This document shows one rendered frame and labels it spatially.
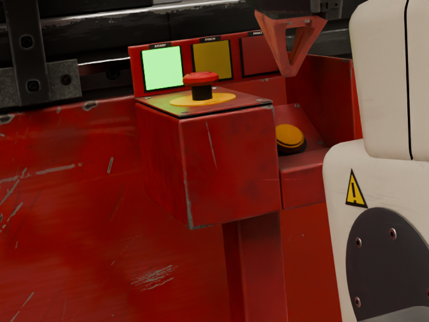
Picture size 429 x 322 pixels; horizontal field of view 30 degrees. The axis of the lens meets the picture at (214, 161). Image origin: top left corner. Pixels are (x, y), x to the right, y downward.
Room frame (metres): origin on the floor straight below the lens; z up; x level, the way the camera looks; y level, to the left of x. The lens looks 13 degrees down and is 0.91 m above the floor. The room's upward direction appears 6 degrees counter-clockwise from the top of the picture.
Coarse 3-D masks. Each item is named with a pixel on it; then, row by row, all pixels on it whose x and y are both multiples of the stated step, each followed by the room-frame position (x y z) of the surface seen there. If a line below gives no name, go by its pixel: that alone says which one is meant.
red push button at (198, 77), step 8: (200, 72) 0.86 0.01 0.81; (208, 72) 0.85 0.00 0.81; (184, 80) 0.85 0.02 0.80; (192, 80) 0.84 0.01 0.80; (200, 80) 0.84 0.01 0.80; (208, 80) 0.84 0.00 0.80; (216, 80) 0.85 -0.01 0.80; (192, 88) 0.85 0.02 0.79; (200, 88) 0.85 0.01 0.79; (208, 88) 0.85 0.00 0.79; (192, 96) 0.86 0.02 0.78; (200, 96) 0.85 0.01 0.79; (208, 96) 0.85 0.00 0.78
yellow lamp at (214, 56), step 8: (224, 40) 0.96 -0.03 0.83; (200, 48) 0.95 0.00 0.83; (208, 48) 0.95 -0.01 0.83; (216, 48) 0.95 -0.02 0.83; (224, 48) 0.96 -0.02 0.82; (200, 56) 0.95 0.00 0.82; (208, 56) 0.95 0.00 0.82; (216, 56) 0.95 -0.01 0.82; (224, 56) 0.96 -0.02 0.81; (200, 64) 0.95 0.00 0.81; (208, 64) 0.95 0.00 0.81; (216, 64) 0.95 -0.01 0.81; (224, 64) 0.96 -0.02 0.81; (216, 72) 0.95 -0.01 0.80; (224, 72) 0.96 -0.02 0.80
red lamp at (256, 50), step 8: (248, 40) 0.97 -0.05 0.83; (256, 40) 0.97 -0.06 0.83; (264, 40) 0.98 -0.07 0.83; (248, 48) 0.97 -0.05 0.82; (256, 48) 0.97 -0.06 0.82; (264, 48) 0.98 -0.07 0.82; (248, 56) 0.97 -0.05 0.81; (256, 56) 0.97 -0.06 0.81; (264, 56) 0.97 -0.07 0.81; (272, 56) 0.98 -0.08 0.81; (248, 64) 0.97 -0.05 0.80; (256, 64) 0.97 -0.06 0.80; (264, 64) 0.97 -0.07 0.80; (272, 64) 0.98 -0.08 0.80; (248, 72) 0.97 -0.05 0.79; (256, 72) 0.97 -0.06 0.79; (264, 72) 0.97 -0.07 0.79
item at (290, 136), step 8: (280, 128) 0.90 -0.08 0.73; (288, 128) 0.90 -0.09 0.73; (296, 128) 0.90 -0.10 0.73; (280, 136) 0.89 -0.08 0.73; (288, 136) 0.89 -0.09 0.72; (296, 136) 0.89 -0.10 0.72; (280, 144) 0.88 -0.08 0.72; (288, 144) 0.88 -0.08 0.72; (296, 144) 0.88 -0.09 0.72; (288, 152) 0.88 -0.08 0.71
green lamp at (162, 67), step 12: (168, 48) 0.93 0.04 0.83; (144, 60) 0.92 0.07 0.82; (156, 60) 0.93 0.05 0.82; (168, 60) 0.93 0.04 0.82; (180, 60) 0.94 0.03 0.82; (156, 72) 0.93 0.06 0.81; (168, 72) 0.93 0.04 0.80; (180, 72) 0.94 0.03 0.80; (156, 84) 0.93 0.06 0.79; (168, 84) 0.93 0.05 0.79; (180, 84) 0.94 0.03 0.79
